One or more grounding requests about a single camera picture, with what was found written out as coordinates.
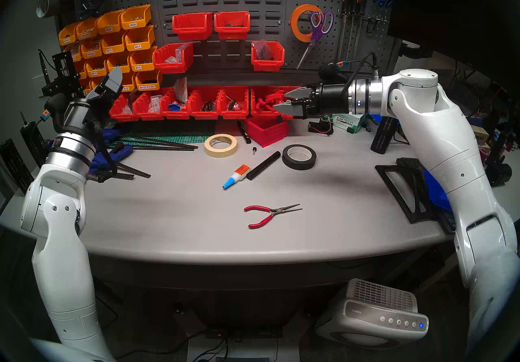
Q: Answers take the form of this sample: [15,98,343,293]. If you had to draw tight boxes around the black battery holder module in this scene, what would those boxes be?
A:
[308,117,334,135]

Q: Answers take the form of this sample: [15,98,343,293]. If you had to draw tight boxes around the orange bin labelled M3X5X4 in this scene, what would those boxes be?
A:
[58,23,80,46]

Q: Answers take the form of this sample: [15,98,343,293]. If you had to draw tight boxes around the orange bin labelled M3X8 BAD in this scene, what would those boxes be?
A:
[76,18,100,40]

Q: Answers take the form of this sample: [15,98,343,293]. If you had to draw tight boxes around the red handled tools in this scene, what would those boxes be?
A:
[256,92,283,110]

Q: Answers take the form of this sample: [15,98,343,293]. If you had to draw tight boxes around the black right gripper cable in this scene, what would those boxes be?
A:
[341,52,380,95]

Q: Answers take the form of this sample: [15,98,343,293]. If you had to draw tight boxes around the orange bin labelled M3-8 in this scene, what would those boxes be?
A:
[106,52,132,74]

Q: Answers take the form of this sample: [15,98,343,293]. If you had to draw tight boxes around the black tape roll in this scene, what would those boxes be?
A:
[282,144,317,171]

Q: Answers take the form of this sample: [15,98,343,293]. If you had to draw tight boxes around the long black rod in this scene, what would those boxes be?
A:
[118,136,199,151]

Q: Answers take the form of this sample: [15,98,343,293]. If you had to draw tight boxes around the white side table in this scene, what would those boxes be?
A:
[487,154,520,227]

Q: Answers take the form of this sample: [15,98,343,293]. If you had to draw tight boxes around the orange bin labelled M4-6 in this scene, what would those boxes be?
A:
[101,32,128,55]

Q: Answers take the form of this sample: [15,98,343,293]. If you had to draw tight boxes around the red handled needle-nose pliers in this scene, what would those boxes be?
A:
[244,203,303,229]

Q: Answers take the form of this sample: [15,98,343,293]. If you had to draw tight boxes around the black monitor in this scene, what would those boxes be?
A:
[388,0,520,89]

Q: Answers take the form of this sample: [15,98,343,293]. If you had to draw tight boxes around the glue bottle with blue cap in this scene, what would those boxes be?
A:
[223,164,251,191]

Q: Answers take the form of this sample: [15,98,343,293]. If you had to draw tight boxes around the black keyboard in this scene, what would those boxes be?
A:
[437,209,457,234]

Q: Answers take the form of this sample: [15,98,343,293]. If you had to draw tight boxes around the red bin holding clear bags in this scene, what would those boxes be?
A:
[153,43,194,74]

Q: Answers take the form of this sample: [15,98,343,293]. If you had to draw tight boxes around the red bin holding red tools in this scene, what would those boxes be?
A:
[251,86,283,118]

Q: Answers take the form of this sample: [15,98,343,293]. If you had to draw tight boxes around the orange bin labelled M3-12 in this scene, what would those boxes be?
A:
[85,56,109,77]

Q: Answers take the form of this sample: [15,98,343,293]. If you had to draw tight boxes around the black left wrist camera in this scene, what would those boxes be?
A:
[41,93,68,132]

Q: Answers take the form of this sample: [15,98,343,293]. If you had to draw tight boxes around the Kimtech tissue box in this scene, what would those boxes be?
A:
[332,113,364,134]

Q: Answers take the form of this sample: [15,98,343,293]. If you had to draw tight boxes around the grey duct tape roll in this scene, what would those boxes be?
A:
[36,0,61,18]

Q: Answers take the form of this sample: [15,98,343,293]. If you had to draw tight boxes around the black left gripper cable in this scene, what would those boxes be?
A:
[91,119,119,181]

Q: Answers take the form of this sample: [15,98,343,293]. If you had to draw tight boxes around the black slotted cylinder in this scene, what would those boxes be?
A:
[20,111,53,166]
[0,138,35,193]
[370,116,401,155]

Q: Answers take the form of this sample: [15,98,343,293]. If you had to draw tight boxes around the black desk device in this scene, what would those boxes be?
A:
[485,138,512,187]

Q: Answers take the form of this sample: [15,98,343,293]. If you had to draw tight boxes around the blue storage bin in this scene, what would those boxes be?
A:
[425,170,453,211]

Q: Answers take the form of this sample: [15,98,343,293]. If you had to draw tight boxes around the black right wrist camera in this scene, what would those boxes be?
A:
[318,61,349,81]

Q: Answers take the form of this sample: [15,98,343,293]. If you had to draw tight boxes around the orange bin labelled M4X4X6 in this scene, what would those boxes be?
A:
[80,38,104,59]

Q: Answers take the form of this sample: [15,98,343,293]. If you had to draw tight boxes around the black triangular frame stand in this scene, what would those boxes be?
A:
[375,158,438,224]

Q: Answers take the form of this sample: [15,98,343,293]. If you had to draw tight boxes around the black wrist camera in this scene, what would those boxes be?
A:
[41,93,68,132]
[318,61,349,81]

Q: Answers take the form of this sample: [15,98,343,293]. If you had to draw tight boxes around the green cutting mat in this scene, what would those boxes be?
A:
[122,132,216,144]

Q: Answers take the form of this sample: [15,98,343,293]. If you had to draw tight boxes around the black soldering stand frame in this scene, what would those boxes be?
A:
[41,51,88,99]

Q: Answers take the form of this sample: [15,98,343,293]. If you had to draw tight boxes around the white Coway air purifier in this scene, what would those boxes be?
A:
[315,278,429,347]

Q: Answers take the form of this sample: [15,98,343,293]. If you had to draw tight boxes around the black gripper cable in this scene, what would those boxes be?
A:
[341,52,380,95]
[91,119,119,181]

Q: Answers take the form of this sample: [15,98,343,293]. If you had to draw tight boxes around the orange bin labelled M3X6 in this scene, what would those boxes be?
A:
[121,4,152,29]

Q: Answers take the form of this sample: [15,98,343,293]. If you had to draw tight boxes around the black plastic tube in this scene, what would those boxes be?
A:
[247,151,282,181]

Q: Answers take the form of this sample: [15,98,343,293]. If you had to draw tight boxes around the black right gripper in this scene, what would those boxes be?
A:
[272,83,351,118]

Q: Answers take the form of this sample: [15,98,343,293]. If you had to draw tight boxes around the purple handled scissors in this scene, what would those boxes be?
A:
[297,11,334,70]

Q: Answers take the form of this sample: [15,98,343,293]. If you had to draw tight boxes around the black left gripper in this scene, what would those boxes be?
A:
[60,66,124,143]

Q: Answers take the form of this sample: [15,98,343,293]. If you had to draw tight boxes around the metal file holder rack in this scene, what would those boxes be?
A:
[338,10,388,24]

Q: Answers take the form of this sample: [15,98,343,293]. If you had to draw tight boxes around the red storage bin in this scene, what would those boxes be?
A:
[160,88,191,119]
[188,87,222,119]
[214,11,251,40]
[172,13,214,40]
[245,117,290,148]
[110,95,139,122]
[219,86,249,119]
[133,92,166,121]

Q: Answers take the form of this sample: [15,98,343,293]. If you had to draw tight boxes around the orange bin labelled M3-6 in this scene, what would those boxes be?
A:
[130,46,158,72]

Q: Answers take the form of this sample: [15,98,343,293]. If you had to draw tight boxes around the black soldering iron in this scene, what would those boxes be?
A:
[38,49,55,89]

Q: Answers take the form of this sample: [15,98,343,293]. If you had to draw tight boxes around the orange tape roll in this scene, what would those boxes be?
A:
[290,4,323,42]

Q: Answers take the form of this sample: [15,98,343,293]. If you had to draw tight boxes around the orange bin labelled M4-0.7X6 HEX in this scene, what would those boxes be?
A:
[135,69,163,90]

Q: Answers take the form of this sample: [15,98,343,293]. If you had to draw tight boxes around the beige masking tape roll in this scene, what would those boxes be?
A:
[204,134,238,158]

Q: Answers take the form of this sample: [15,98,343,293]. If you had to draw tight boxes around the orange bin labelled M3-4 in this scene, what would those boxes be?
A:
[125,25,156,51]

